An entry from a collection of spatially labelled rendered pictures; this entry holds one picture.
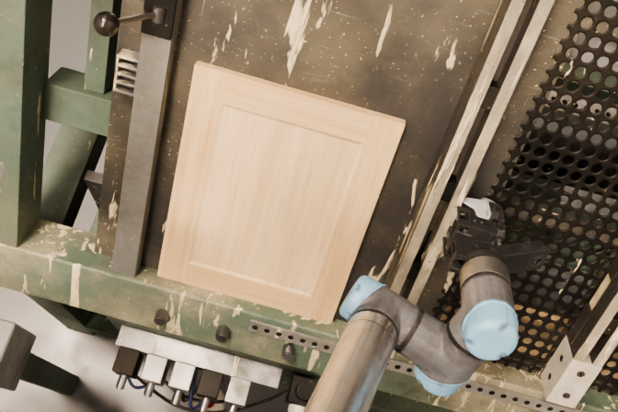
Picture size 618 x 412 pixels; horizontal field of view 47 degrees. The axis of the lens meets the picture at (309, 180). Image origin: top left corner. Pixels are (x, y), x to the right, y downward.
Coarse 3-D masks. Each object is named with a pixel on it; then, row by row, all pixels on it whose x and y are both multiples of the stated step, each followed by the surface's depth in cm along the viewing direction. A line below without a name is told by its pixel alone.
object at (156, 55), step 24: (144, 48) 118; (168, 48) 118; (144, 72) 121; (168, 72) 122; (144, 96) 123; (144, 120) 126; (144, 144) 128; (144, 168) 131; (144, 192) 134; (120, 216) 138; (144, 216) 138; (120, 240) 141; (120, 264) 144
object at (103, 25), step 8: (152, 8) 113; (160, 8) 113; (96, 16) 105; (104, 16) 104; (112, 16) 105; (136, 16) 110; (144, 16) 111; (152, 16) 112; (160, 16) 113; (96, 24) 105; (104, 24) 104; (112, 24) 105; (120, 24) 108; (104, 32) 105; (112, 32) 105
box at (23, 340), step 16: (0, 320) 137; (0, 336) 136; (16, 336) 139; (32, 336) 150; (0, 352) 135; (16, 352) 142; (0, 368) 135; (16, 368) 145; (0, 384) 138; (16, 384) 148
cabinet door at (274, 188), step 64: (192, 128) 128; (256, 128) 127; (320, 128) 125; (384, 128) 123; (192, 192) 135; (256, 192) 134; (320, 192) 132; (192, 256) 144; (256, 256) 142; (320, 256) 140; (320, 320) 148
